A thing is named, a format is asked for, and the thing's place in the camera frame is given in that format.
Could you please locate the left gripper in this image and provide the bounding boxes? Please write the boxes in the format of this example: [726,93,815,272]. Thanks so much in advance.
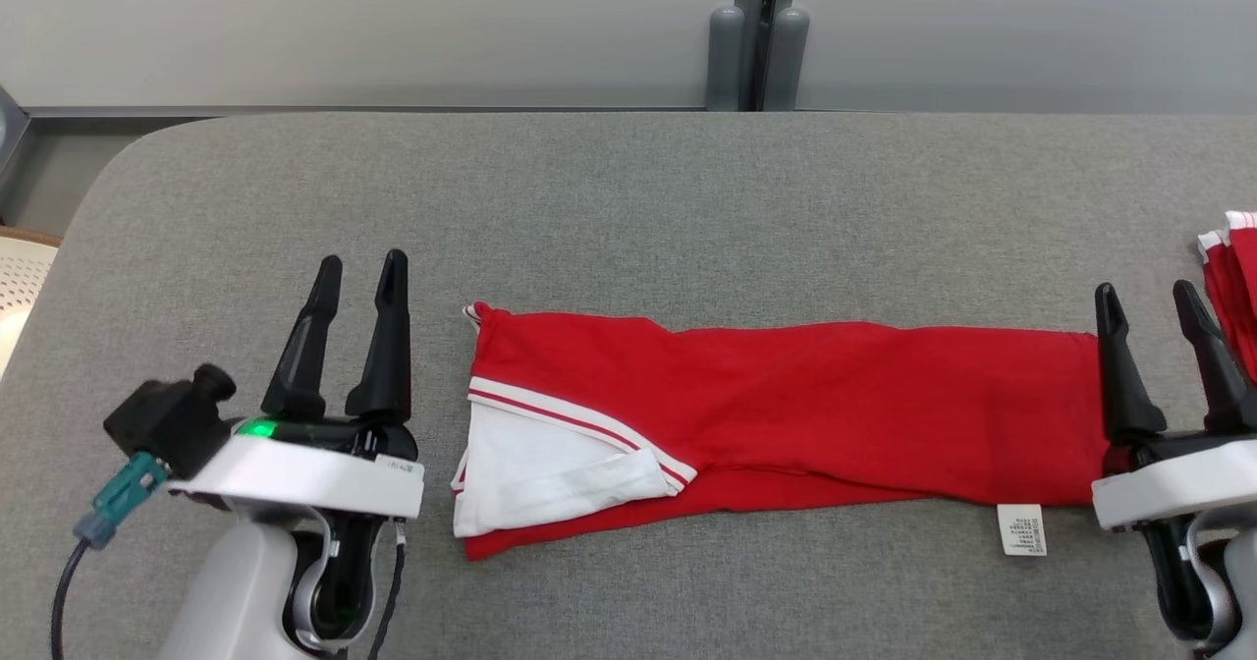
[165,248,426,521]

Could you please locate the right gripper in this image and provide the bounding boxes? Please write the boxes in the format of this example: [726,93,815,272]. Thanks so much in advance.
[1092,279,1257,532]

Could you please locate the red shorts with white stripes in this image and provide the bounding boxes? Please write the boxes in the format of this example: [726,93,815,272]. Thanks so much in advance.
[1196,210,1257,386]

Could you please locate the red jersey with white sleeves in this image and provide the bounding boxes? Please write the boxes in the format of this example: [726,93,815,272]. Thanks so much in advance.
[452,302,1116,561]

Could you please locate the white perforated laundry basket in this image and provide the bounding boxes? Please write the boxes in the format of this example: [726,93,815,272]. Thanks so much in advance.
[0,226,63,381]

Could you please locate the grey angled panel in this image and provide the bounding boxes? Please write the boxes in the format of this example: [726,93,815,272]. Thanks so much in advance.
[0,85,32,219]

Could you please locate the grey cylindrical post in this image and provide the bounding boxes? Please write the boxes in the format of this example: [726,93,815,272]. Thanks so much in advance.
[707,7,747,111]
[764,7,811,111]

